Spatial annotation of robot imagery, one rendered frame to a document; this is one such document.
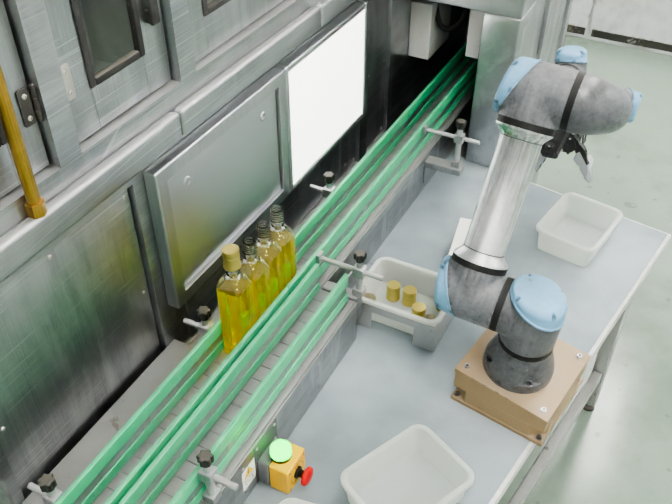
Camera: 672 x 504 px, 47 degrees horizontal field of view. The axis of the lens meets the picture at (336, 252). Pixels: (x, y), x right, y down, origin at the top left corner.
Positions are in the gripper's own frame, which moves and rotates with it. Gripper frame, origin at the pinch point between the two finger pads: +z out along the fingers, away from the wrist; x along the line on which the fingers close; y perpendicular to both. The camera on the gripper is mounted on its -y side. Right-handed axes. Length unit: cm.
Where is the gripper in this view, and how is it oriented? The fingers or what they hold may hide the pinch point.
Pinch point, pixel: (561, 178)
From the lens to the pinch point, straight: 218.7
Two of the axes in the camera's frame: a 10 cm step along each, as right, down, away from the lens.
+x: -8.1, -2.5, 5.3
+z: 1.2, 8.2, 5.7
